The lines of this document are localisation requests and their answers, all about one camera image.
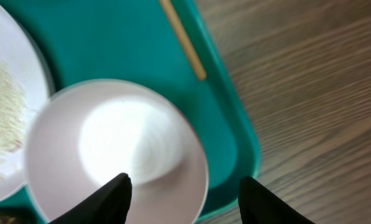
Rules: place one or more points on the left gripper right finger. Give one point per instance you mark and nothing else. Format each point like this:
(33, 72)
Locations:
(258, 205)

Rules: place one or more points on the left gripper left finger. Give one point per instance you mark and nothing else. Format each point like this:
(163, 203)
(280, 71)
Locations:
(108, 205)

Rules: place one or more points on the large white plate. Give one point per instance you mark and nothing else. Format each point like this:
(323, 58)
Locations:
(25, 87)

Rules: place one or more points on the small white plate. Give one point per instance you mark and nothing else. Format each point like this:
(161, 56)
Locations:
(92, 131)

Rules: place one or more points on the wooden chopstick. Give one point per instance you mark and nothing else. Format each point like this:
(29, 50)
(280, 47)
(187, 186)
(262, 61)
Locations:
(184, 40)

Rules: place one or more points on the teal plastic serving tray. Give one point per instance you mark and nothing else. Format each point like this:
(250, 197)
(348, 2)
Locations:
(133, 41)

